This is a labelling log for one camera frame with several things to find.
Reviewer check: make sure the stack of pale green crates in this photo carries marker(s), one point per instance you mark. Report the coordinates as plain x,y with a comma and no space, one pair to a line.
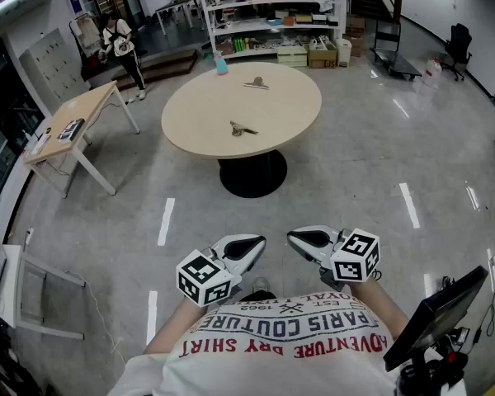
292,56

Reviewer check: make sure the dark wooden step platform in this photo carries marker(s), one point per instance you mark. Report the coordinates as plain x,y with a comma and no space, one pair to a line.
161,66

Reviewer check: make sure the row of green bottles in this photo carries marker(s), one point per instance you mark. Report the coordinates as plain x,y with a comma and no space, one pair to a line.
241,44

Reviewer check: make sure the white locker cabinet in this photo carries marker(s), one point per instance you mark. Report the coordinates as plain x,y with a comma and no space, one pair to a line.
53,66

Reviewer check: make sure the person's black trousers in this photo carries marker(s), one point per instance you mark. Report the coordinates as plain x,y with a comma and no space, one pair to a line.
257,296

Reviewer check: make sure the rolling rack with bags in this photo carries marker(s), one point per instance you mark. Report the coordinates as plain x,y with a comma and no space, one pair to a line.
86,35

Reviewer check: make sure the person's left forearm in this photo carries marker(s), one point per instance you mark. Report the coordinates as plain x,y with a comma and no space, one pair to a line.
173,328

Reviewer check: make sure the black monitor on stand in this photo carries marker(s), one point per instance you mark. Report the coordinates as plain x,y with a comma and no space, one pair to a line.
437,320

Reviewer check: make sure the open cardboard box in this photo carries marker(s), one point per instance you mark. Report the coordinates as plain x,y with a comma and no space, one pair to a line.
322,56

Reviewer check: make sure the person's grey shoe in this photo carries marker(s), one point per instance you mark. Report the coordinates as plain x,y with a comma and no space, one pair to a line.
260,285

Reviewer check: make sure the white paper sheet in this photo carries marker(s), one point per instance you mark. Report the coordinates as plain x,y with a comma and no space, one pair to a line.
40,144

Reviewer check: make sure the metal clip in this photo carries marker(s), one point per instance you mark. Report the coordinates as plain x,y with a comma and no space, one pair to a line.
241,128

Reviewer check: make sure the wide silver bulldog clip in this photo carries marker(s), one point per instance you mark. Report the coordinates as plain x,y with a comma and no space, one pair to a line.
256,83

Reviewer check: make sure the person's right forearm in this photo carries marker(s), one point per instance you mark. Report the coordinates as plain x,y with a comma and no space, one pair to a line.
383,307

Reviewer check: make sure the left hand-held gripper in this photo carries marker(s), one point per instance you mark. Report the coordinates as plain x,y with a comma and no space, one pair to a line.
204,281

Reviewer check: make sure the black office chair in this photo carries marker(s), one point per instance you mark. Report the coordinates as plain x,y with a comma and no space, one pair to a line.
458,48

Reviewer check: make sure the pink and blue spray bottle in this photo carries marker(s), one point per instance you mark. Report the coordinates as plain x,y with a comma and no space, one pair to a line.
221,65

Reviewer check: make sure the white shelf unit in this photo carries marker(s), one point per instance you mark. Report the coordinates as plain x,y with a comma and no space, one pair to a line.
272,25

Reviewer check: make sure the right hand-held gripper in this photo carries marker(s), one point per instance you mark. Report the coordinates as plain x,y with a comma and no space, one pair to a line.
354,262

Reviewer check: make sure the round beige table black base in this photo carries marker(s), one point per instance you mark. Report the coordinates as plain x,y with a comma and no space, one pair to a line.
239,105

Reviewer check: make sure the rectangular wooden desk white legs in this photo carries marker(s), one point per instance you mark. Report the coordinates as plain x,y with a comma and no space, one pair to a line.
80,111

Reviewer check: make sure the stacked brown cardboard boxes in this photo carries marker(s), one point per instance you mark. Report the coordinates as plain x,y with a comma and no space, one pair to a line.
355,33

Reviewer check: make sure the white metal frame desk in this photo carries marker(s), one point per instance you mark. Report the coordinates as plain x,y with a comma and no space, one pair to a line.
8,287

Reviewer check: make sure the white table with dark top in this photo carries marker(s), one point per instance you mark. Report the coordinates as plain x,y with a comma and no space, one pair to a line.
181,2

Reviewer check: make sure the black platform trolley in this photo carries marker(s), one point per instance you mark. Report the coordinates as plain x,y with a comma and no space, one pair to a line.
396,62

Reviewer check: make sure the black flat box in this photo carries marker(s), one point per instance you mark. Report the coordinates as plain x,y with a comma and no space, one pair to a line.
71,130

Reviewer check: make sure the clear plastic water jug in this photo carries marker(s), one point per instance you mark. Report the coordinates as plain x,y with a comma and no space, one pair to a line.
432,74

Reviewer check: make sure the person's white printed shirt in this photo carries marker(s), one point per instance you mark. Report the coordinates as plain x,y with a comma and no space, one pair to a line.
272,365

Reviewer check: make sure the white plastic bin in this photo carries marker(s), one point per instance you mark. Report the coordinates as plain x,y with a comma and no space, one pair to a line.
343,53

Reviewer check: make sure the white power strip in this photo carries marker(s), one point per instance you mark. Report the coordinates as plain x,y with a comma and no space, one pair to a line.
29,236

